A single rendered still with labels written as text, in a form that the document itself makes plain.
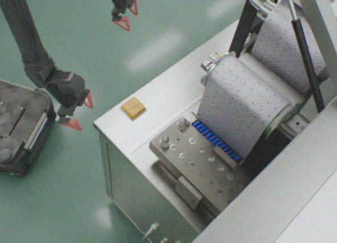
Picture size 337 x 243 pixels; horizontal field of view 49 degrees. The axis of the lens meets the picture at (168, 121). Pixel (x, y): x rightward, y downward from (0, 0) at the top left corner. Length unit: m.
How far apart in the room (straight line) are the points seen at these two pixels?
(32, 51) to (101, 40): 1.90
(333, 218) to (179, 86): 0.93
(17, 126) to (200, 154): 1.31
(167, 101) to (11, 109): 1.11
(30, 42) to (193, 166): 0.64
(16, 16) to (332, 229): 0.87
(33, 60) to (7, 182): 1.42
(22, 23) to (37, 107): 1.37
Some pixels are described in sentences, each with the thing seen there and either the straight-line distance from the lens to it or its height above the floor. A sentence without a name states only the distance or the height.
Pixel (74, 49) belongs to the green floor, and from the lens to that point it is 2.91.
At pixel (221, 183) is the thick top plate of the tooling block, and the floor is 1.03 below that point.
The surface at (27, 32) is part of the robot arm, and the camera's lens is 1.04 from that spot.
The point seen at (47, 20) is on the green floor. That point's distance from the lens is 3.15.
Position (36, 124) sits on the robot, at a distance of 2.29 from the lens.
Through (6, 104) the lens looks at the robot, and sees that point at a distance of 2.39.
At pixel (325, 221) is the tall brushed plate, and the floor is 1.44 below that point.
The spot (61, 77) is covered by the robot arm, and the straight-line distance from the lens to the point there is 1.16.
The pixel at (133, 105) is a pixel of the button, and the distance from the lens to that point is 1.49.
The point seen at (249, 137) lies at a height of 1.16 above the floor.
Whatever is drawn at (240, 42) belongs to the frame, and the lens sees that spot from 1.51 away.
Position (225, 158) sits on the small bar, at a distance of 1.29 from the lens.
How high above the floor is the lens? 2.18
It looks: 59 degrees down
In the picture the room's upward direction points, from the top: 11 degrees clockwise
